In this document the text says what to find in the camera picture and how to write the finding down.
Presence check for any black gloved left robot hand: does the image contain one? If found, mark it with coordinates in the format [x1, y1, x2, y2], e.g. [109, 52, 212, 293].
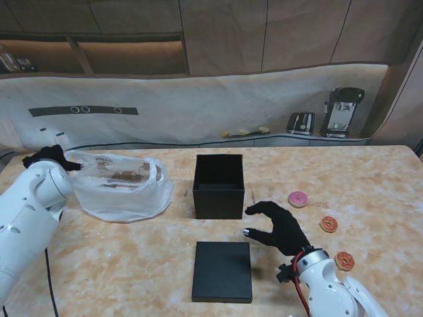
[22, 145, 83, 172]

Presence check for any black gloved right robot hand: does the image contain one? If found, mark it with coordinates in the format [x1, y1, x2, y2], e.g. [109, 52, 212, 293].
[243, 200, 311, 257]

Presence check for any pink frosted mini donut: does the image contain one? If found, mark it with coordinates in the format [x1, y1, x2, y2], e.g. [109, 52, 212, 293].
[288, 191, 309, 209]

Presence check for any orange sprinkled mini donut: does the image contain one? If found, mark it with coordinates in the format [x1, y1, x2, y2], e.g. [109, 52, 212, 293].
[319, 216, 339, 234]
[334, 251, 356, 272]

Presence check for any white printed plastic bag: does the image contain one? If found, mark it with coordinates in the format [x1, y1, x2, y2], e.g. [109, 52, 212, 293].
[65, 150, 174, 225]

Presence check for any open black gift box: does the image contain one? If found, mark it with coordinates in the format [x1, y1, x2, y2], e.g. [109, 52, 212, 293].
[192, 153, 246, 220]

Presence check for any flat black box lid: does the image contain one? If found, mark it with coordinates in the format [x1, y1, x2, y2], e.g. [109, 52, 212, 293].
[191, 241, 254, 304]

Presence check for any small black shelf device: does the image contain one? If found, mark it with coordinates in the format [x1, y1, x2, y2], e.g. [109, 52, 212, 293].
[17, 58, 38, 72]

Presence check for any black silver espresso machine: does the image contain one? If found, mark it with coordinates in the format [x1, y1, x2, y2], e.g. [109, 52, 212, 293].
[319, 87, 366, 139]

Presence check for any white protective cover sheet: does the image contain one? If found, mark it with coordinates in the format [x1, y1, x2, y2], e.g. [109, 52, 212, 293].
[0, 62, 391, 153]

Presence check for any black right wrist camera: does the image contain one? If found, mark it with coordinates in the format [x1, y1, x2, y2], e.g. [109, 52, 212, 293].
[276, 263, 298, 284]

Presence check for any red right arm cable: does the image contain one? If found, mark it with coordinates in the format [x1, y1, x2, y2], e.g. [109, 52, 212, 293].
[293, 252, 311, 314]

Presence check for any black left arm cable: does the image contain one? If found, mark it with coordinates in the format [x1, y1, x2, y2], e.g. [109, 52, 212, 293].
[44, 247, 59, 317]

